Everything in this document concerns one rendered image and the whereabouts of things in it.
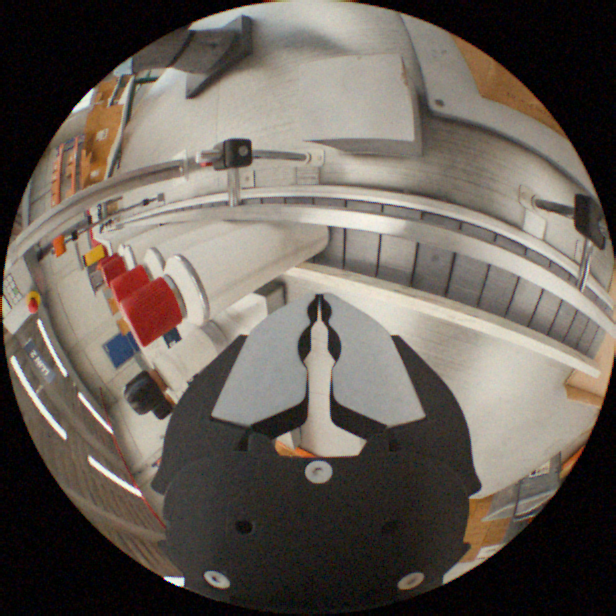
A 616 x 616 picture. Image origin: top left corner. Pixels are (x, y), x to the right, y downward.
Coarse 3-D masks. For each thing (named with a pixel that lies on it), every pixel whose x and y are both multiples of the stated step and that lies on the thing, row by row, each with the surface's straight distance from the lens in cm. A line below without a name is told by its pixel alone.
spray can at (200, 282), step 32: (256, 224) 19; (288, 224) 20; (192, 256) 14; (224, 256) 14; (256, 256) 16; (288, 256) 18; (160, 288) 14; (192, 288) 13; (224, 288) 14; (256, 288) 17; (128, 320) 13; (160, 320) 13; (192, 320) 15
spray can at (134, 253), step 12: (168, 228) 33; (180, 228) 32; (192, 228) 33; (144, 240) 31; (156, 240) 31; (132, 252) 30; (144, 252) 30; (108, 264) 31; (120, 264) 30; (132, 264) 30; (108, 276) 30
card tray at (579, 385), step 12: (612, 276) 44; (612, 288) 45; (600, 348) 49; (612, 348) 55; (600, 360) 52; (612, 360) 58; (576, 372) 47; (564, 384) 48; (576, 384) 51; (588, 384) 55; (600, 384) 61; (576, 396) 50; (588, 396) 57; (600, 396) 67; (600, 408) 65
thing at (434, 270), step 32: (448, 224) 21; (320, 256) 26; (352, 256) 24; (384, 256) 23; (416, 256) 23; (448, 256) 22; (416, 288) 23; (448, 288) 23; (480, 288) 23; (512, 288) 24; (512, 320) 26; (544, 320) 28; (576, 320) 32
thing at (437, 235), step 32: (128, 224) 68; (320, 224) 15; (352, 224) 14; (384, 224) 14; (416, 224) 13; (480, 256) 14; (512, 256) 14; (544, 288) 16; (576, 288) 18; (608, 320) 24
